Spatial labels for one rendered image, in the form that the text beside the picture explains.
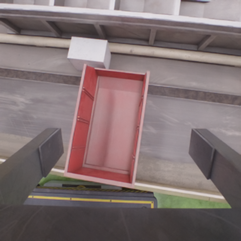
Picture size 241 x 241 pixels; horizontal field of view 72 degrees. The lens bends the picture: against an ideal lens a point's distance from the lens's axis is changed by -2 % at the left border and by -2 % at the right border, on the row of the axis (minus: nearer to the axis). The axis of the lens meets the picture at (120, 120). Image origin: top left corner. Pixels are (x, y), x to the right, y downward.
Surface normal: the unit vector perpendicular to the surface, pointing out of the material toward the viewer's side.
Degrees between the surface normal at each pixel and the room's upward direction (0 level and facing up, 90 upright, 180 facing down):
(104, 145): 0
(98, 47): 0
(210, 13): 31
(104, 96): 0
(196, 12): 10
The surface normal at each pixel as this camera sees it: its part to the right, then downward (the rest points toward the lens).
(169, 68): -0.07, -0.12
